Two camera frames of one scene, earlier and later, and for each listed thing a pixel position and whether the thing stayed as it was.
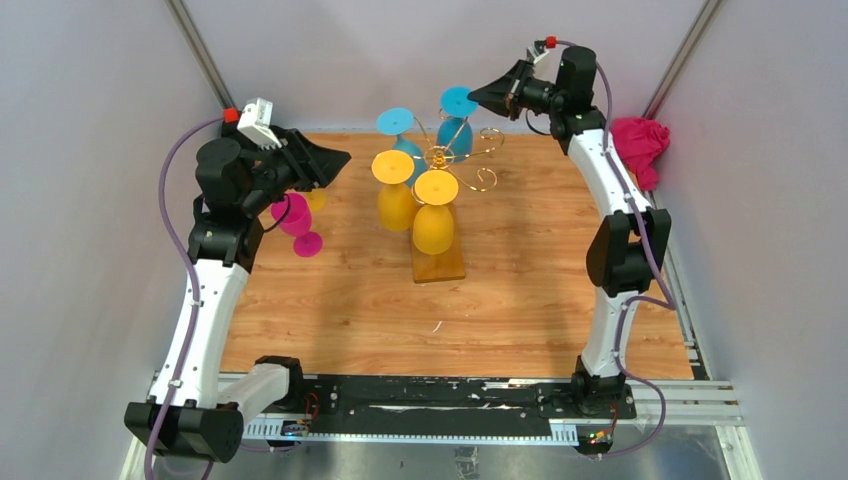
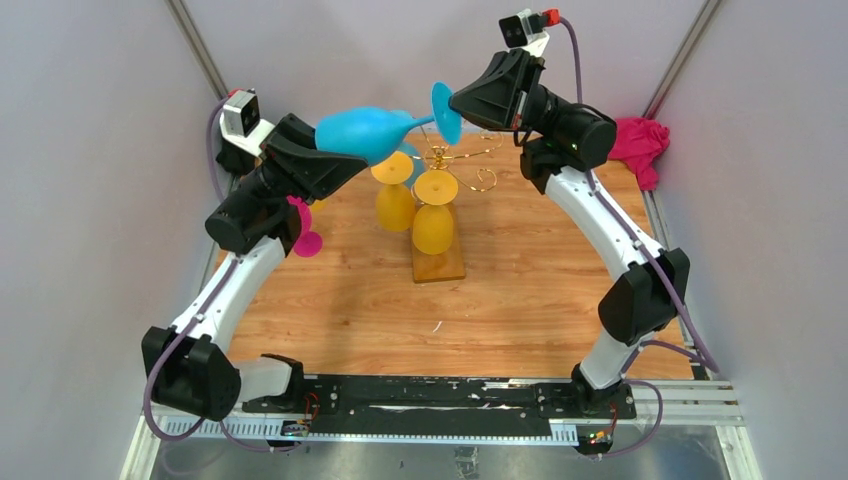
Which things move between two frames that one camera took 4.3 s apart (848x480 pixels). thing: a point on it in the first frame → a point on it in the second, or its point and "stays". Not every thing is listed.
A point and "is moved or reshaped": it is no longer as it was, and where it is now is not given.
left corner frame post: [205, 58] stays
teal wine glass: [454, 137] is moved or reshaped
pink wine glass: [294, 217] stays
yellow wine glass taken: [317, 200] stays
